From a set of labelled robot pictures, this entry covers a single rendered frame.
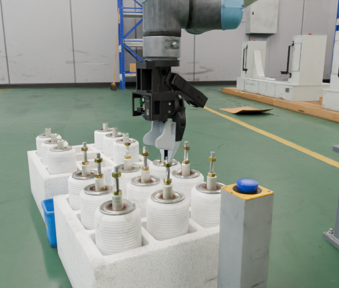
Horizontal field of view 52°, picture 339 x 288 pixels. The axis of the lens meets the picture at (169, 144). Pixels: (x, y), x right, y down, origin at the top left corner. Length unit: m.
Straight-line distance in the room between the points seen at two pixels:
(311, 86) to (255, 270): 3.69
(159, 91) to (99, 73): 6.46
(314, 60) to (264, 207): 3.69
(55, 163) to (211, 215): 0.60
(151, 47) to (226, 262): 0.44
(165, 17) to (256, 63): 4.75
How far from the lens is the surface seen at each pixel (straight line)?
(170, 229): 0.77
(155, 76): 0.69
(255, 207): 0.65
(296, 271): 1.05
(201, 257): 0.80
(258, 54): 5.48
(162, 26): 0.69
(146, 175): 0.87
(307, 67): 4.25
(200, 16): 0.70
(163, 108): 0.69
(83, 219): 0.85
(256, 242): 0.69
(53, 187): 1.20
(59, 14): 7.21
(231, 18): 0.72
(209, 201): 0.81
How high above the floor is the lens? 0.55
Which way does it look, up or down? 14 degrees down
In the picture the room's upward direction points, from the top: straight up
